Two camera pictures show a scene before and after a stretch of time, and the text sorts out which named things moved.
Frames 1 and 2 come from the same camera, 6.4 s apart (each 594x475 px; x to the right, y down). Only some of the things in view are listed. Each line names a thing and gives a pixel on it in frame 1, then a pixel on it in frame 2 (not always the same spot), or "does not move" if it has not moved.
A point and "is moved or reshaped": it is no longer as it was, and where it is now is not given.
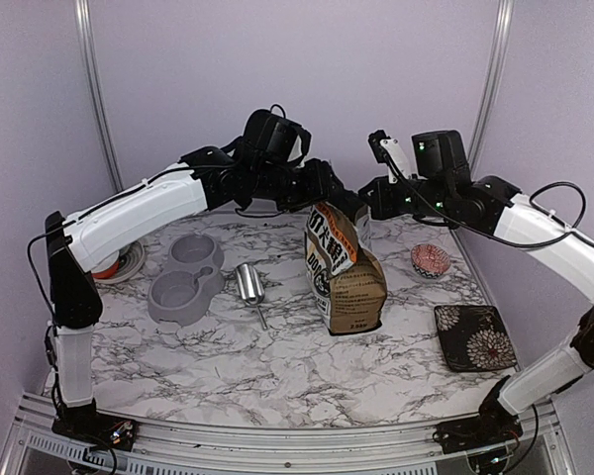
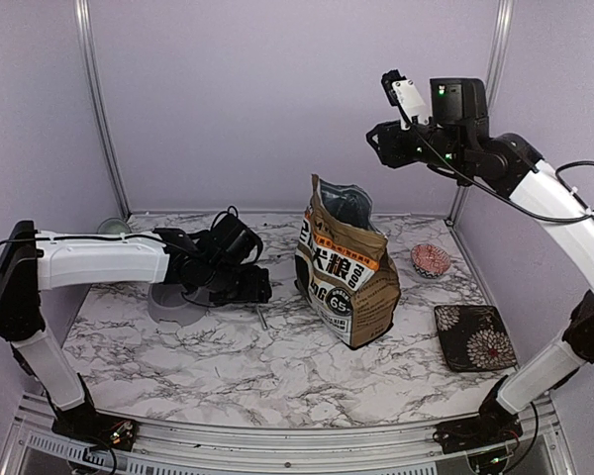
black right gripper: (380, 207) → (391, 150)
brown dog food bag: (346, 275) is moved or reshaped
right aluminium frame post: (492, 83) does not move
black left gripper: (321, 186) → (257, 289)
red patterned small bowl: (429, 261) does not move
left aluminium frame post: (91, 49) does not move
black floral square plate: (474, 337) does not move
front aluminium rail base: (37, 445) does not move
